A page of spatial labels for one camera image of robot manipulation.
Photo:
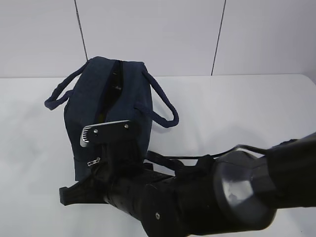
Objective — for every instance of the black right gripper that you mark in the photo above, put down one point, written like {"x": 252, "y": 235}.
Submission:
{"x": 117, "y": 177}

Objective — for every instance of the navy blue lunch bag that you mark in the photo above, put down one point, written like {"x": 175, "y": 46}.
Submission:
{"x": 107, "y": 90}

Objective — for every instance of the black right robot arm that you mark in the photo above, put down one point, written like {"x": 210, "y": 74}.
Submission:
{"x": 236, "y": 192}

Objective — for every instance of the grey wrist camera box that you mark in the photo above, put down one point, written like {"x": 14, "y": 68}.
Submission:
{"x": 109, "y": 132}

